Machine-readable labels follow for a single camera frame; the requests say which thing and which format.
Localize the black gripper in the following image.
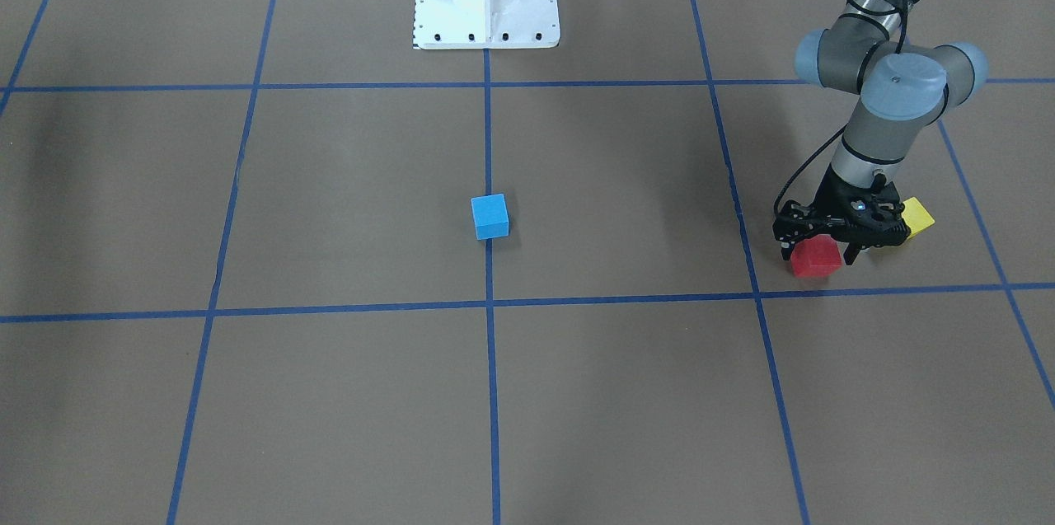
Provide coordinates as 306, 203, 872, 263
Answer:
773, 168, 912, 266

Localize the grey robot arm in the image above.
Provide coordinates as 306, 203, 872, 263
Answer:
772, 0, 990, 265

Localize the blue wooden block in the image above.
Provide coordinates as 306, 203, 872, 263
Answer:
469, 192, 511, 241

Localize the red wooden block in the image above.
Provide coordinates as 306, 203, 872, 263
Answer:
789, 233, 844, 278

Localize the yellow wooden block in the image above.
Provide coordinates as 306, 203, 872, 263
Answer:
901, 197, 935, 241

